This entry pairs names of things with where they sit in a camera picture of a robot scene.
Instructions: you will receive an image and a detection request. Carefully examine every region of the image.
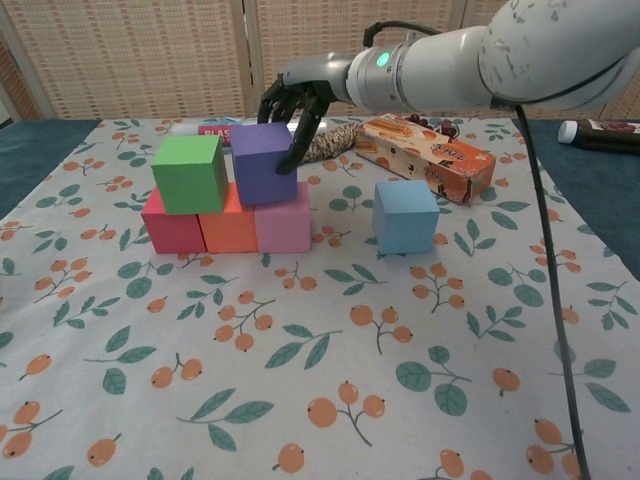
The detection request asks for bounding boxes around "dark red grape bunch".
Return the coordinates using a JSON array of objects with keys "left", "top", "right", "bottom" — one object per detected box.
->
[{"left": 409, "top": 113, "right": 461, "bottom": 139}]

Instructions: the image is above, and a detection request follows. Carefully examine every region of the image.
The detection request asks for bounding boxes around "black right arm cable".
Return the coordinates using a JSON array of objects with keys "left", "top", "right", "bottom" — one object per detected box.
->
[{"left": 362, "top": 19, "right": 640, "bottom": 480}]

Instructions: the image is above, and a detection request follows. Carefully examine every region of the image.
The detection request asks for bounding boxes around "orange biscuit box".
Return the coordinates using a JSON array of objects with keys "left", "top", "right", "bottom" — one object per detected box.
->
[{"left": 354, "top": 113, "right": 498, "bottom": 207}]

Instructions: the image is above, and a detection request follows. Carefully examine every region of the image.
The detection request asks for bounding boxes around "orange foam cube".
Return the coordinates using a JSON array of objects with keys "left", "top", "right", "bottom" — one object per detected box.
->
[{"left": 198, "top": 182, "right": 261, "bottom": 254}]

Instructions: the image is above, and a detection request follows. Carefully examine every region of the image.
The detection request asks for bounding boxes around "purple foam cube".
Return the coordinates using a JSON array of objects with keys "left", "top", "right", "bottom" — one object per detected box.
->
[{"left": 229, "top": 122, "right": 300, "bottom": 206}]

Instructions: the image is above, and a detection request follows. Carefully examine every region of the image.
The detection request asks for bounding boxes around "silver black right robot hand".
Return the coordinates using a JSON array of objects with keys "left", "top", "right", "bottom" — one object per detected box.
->
[{"left": 257, "top": 52, "right": 356, "bottom": 176}]

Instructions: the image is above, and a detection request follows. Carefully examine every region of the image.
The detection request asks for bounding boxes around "light blue foam cube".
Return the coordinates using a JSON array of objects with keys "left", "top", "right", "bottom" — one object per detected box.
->
[{"left": 372, "top": 179, "right": 441, "bottom": 255}]

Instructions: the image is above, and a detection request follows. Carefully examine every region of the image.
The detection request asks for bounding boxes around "brown white twine bundle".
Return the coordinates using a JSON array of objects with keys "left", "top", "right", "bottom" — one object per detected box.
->
[{"left": 302, "top": 124, "right": 369, "bottom": 164}]

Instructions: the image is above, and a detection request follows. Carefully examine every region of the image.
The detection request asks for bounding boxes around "green foam cube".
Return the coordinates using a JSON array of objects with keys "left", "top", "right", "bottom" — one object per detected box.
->
[{"left": 151, "top": 134, "right": 230, "bottom": 216}]

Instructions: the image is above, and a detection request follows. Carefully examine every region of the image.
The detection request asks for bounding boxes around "floral printed tablecloth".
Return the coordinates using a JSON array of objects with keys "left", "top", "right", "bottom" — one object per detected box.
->
[{"left": 0, "top": 117, "right": 640, "bottom": 480}]

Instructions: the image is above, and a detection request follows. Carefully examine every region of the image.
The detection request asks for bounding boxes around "teal table cover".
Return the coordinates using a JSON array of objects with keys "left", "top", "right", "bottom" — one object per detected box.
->
[{"left": 0, "top": 118, "right": 640, "bottom": 281}]

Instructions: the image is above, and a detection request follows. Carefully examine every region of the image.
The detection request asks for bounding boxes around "pink foam cube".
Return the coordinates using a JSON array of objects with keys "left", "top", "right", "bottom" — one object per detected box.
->
[{"left": 253, "top": 182, "right": 312, "bottom": 254}]

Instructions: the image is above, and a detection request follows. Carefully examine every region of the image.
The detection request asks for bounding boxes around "dark grape juice bottle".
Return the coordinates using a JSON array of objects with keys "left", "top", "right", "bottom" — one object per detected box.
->
[{"left": 557, "top": 118, "right": 640, "bottom": 154}]

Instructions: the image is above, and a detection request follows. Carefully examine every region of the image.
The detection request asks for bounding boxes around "woven bamboo folding screen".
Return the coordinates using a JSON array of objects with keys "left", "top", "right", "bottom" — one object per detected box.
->
[{"left": 0, "top": 0, "right": 640, "bottom": 122}]

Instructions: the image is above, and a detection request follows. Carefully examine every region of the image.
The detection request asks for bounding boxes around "plastic food wrap roll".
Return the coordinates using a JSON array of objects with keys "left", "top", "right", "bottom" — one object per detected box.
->
[{"left": 197, "top": 117, "right": 261, "bottom": 137}]

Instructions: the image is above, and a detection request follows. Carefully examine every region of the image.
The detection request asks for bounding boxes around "red foam cube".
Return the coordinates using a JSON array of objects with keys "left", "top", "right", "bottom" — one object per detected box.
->
[{"left": 140, "top": 189, "right": 208, "bottom": 255}]

